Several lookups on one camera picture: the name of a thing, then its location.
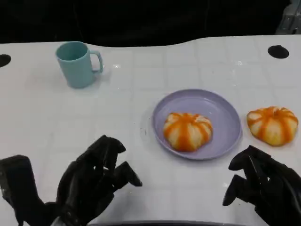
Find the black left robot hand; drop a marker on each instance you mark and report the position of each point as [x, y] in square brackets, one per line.
[84, 183]

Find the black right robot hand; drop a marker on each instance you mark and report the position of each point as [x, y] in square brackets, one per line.
[275, 186]

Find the orange and white bread roll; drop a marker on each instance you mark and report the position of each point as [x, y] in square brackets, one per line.
[272, 127]
[188, 133]

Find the lilac plate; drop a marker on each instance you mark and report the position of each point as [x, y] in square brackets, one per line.
[211, 103]

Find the pale green mug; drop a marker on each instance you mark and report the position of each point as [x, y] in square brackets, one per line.
[77, 70]

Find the grey metal frame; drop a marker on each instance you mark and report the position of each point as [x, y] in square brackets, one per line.
[290, 18]

